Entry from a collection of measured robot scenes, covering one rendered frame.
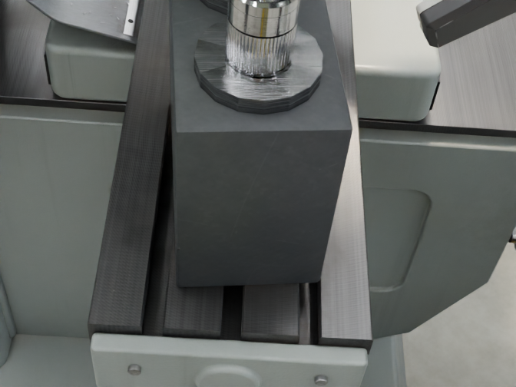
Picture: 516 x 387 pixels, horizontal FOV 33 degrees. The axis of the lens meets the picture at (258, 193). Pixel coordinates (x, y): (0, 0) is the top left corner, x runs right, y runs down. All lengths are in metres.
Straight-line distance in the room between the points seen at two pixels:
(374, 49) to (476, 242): 0.38
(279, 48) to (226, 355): 0.26
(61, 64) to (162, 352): 0.50
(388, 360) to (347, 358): 0.91
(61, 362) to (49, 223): 0.34
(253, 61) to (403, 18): 0.60
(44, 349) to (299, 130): 1.09
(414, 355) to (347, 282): 1.14
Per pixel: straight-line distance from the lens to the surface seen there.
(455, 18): 0.26
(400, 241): 1.34
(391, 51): 1.11
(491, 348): 1.93
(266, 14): 0.55
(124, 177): 0.79
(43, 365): 1.59
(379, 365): 1.61
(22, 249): 1.41
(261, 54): 0.58
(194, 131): 0.57
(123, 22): 1.06
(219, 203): 0.63
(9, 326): 1.59
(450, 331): 1.92
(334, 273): 0.74
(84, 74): 1.11
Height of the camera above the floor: 1.59
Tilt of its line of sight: 50 degrees down
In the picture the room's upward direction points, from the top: 6 degrees clockwise
